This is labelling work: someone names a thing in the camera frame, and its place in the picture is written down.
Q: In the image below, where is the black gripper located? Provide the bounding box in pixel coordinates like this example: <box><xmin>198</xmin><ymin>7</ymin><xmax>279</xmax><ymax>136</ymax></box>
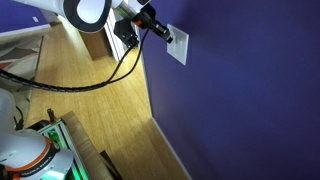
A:
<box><xmin>132</xmin><ymin>4</ymin><xmax>173</xmax><ymax>44</ymax></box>

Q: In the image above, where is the black braided cable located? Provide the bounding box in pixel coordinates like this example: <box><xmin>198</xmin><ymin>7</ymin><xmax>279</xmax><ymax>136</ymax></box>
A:
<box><xmin>0</xmin><ymin>28</ymin><xmax>150</xmax><ymax>93</ymax></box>

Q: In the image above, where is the wooden cabinet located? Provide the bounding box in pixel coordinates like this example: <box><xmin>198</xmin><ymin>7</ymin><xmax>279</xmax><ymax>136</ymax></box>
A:
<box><xmin>80</xmin><ymin>29</ymin><xmax>112</xmax><ymax>60</ymax></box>

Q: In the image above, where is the patterned rug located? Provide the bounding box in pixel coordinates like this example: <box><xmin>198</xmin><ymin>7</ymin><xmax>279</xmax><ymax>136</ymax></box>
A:
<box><xmin>0</xmin><ymin>36</ymin><xmax>43</xmax><ymax>111</ymax></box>

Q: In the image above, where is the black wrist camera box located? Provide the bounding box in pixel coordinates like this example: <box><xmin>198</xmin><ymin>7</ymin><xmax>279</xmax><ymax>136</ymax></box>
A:
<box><xmin>113</xmin><ymin>19</ymin><xmax>139</xmax><ymax>48</ymax></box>

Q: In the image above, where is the wooden robot cart top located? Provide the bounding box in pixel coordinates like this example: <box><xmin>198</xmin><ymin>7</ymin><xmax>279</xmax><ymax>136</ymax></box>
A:
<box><xmin>61</xmin><ymin>111</ymin><xmax>113</xmax><ymax>180</ymax></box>

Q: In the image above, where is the white light switch plate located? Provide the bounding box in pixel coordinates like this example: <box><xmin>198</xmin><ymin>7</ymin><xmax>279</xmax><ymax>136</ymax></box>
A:
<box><xmin>167</xmin><ymin>24</ymin><xmax>189</xmax><ymax>65</ymax></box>

